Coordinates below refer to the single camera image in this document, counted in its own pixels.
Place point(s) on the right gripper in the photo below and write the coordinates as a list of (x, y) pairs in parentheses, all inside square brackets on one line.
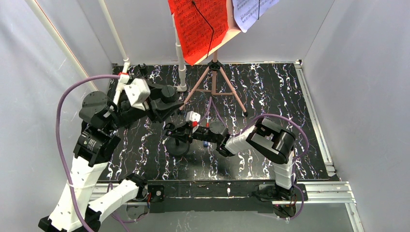
[(184, 133)]

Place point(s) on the red sheet music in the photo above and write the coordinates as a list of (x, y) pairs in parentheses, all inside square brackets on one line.
[(201, 26)]

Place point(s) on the black microphone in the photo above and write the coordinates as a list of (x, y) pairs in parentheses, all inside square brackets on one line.
[(168, 94)]

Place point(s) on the blue red screwdriver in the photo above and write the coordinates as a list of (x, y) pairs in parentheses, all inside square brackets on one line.
[(206, 143)]

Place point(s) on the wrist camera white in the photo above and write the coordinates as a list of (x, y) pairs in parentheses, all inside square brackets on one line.
[(137, 93), (193, 118)]

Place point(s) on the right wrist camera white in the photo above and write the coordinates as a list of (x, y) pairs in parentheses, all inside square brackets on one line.
[(193, 118)]

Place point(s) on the pink tripod music stand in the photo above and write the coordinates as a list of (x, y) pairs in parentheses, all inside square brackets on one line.
[(215, 67)]

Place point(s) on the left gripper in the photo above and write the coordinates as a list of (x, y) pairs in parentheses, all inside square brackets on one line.
[(154, 107)]

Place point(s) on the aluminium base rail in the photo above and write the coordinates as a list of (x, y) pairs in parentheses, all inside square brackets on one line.
[(235, 190)]

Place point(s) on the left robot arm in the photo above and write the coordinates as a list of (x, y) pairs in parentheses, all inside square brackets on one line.
[(101, 117)]

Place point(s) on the white sheet music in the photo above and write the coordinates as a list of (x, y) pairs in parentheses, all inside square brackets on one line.
[(247, 12)]

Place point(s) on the white PVC pipe frame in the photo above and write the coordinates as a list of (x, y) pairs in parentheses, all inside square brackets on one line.
[(97, 34)]

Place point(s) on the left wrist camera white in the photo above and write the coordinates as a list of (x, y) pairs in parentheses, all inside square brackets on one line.
[(137, 93)]

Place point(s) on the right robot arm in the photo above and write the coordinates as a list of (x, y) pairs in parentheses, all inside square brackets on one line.
[(264, 137)]

